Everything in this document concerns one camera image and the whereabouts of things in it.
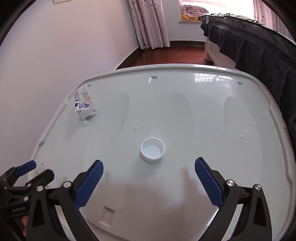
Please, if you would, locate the left hand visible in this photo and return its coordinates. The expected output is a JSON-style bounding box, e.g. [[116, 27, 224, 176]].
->
[[21, 216, 28, 237]]

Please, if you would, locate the clear white blue wrapper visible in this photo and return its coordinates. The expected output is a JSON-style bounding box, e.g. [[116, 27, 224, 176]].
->
[[74, 85, 97, 127]]

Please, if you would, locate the white bottle cap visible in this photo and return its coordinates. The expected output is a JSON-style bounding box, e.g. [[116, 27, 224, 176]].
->
[[140, 138, 166, 164]]

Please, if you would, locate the white plastic storage box lid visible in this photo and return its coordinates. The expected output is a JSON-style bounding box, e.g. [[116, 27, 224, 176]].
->
[[28, 64, 295, 240]]

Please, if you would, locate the bed with black skirt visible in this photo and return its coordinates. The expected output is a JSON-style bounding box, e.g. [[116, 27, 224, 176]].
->
[[200, 14, 295, 144]]

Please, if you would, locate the left pink curtain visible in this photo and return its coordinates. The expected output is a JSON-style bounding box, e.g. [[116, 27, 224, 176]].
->
[[128, 0, 171, 50]]

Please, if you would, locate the pink curtain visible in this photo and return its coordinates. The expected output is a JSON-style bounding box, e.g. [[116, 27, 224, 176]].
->
[[253, 0, 290, 37], [128, 0, 171, 50]]

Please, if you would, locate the yellow plush on windowsill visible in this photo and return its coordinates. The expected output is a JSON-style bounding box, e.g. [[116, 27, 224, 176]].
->
[[181, 14, 199, 22]]

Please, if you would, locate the right pink curtain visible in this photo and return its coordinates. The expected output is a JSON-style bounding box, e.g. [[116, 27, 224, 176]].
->
[[253, 0, 290, 37]]

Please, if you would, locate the folded pink blanket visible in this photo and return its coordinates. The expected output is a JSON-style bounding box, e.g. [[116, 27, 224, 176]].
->
[[181, 4, 208, 17]]

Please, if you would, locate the white wall socket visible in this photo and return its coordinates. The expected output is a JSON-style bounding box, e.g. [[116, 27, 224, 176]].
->
[[53, 0, 71, 4]]

